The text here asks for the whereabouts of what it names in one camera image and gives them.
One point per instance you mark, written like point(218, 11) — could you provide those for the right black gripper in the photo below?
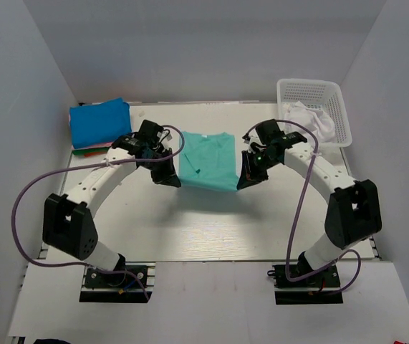
point(247, 178)

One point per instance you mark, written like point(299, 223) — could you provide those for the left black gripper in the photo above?
point(167, 177)

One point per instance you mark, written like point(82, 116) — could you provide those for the teal t shirt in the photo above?
point(209, 162)

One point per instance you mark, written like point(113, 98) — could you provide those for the white t shirt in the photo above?
point(316, 120)

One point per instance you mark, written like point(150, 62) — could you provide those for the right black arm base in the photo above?
point(321, 289)

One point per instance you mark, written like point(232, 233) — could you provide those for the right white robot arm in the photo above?
point(353, 207)

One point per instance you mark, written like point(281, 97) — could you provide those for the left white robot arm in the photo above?
point(69, 219)

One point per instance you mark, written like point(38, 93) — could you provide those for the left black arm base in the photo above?
point(120, 288)

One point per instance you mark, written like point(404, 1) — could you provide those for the folded pink t shirt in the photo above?
point(96, 146)

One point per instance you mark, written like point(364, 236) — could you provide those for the folded red t shirt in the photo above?
point(94, 153)

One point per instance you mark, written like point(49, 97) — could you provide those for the folded green t shirt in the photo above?
point(80, 152)

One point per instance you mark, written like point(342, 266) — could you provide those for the white plastic basket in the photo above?
point(316, 95)

